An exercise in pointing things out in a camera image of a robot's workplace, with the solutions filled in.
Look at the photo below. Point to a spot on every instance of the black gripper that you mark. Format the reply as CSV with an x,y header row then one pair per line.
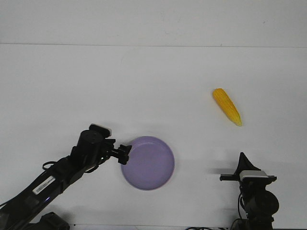
x,y
107,150
249,185

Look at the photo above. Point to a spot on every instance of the purple round plate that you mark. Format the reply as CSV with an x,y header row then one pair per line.
x,y
151,163

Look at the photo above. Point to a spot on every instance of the yellow corn cob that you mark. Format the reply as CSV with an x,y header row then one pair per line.
x,y
227,106

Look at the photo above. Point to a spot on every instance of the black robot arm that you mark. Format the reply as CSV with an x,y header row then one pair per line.
x,y
256,205
93,148

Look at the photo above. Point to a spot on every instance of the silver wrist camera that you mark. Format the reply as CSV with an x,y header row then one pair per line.
x,y
252,174
103,131

